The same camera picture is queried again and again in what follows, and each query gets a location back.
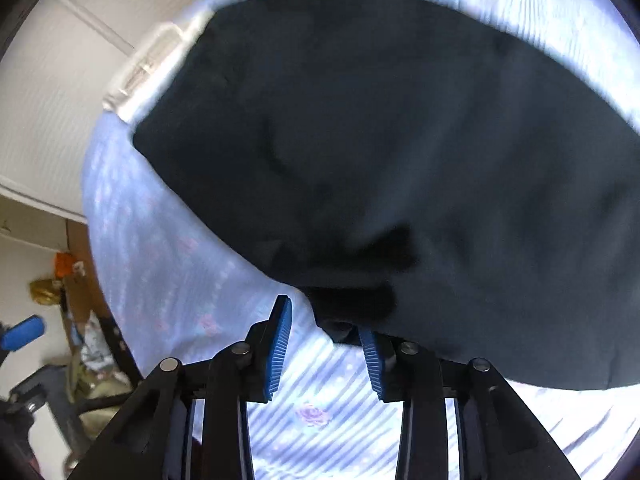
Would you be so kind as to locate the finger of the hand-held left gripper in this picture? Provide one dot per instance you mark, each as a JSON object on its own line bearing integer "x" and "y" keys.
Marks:
{"x": 22, "y": 332}

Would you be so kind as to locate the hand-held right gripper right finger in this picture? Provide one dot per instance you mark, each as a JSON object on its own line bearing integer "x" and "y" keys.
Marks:
{"x": 374, "y": 365}

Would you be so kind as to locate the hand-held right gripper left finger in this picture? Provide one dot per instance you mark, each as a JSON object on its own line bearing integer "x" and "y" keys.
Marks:
{"x": 280, "y": 345}

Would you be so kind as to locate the black pants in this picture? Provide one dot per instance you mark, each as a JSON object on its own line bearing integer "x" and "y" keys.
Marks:
{"x": 375, "y": 135}

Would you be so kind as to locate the golden bag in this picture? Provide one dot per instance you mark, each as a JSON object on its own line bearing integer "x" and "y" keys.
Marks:
{"x": 45, "y": 291}

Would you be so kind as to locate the olive cloth bundle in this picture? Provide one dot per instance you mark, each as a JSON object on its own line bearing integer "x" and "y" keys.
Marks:
{"x": 100, "y": 405}

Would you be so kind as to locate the orange bag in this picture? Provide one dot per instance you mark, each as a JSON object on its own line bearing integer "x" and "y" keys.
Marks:
{"x": 64, "y": 265}

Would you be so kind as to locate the blue patterned bed cover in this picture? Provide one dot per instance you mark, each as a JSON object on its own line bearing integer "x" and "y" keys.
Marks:
{"x": 165, "y": 260}

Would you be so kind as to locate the white wardrobe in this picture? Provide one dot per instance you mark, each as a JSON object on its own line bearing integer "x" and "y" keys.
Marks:
{"x": 60, "y": 85}

